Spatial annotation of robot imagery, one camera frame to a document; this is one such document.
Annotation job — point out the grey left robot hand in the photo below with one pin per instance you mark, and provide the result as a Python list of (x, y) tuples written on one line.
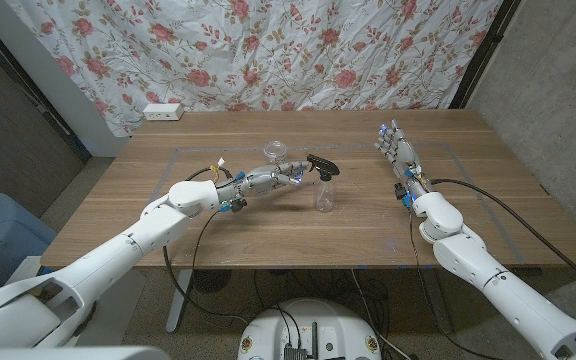
[(268, 179)]

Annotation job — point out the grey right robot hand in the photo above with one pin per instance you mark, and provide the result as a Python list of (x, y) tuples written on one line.
[(402, 150)]

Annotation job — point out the black trigger sprayer head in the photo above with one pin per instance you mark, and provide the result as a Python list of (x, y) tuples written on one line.
[(324, 166)]

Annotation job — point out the clear plastic spray bottle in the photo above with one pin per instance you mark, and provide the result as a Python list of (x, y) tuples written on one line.
[(325, 197)]

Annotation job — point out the white robot shoulder housing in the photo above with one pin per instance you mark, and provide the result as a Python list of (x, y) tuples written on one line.
[(68, 354)]

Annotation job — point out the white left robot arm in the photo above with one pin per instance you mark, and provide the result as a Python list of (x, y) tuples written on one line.
[(158, 230)]

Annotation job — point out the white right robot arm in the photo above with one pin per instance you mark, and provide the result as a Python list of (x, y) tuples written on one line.
[(468, 255)]

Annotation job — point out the clear glass cup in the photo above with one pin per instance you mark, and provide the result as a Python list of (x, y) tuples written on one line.
[(275, 150)]

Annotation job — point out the black floor fan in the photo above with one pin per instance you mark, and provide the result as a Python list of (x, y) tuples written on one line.
[(210, 281)]

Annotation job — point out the white power strip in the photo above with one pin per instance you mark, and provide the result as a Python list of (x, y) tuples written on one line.
[(163, 112)]

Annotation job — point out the black backdrop stand pole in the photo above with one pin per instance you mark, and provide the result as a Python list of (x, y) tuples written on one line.
[(28, 87), (485, 52)]

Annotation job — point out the floral print backdrop cloth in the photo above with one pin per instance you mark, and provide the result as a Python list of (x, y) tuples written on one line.
[(268, 50)]

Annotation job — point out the white robot torso base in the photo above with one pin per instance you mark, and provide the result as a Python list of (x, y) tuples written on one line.
[(313, 325)]

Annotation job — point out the white table leg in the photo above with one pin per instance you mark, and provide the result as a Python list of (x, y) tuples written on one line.
[(178, 305)]

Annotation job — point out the grey table leg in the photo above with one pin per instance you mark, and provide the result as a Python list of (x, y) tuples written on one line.
[(438, 305)]

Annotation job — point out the blue plastic bin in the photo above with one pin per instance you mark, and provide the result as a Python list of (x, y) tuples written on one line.
[(3, 235)]

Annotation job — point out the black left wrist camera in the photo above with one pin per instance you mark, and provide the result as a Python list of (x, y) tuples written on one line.
[(238, 205)]

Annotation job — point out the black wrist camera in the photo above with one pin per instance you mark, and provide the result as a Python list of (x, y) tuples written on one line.
[(401, 192), (238, 205)]

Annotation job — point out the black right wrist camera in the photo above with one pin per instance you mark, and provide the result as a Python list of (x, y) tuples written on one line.
[(401, 192)]

